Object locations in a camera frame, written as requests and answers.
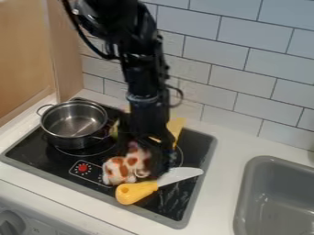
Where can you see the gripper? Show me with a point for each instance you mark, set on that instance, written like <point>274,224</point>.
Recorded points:
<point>147,122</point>

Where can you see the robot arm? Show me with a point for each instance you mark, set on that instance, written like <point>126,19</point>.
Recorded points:
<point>135,46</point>

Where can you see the white orange spotted plush toy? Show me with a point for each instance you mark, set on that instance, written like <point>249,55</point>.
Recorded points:
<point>124,168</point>

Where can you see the silver pot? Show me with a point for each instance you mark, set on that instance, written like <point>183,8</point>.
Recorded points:
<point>73,122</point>

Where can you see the toy stove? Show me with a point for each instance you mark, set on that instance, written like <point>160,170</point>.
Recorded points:
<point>45,153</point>

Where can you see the toy sink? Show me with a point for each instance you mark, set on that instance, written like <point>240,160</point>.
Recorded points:
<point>278,199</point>

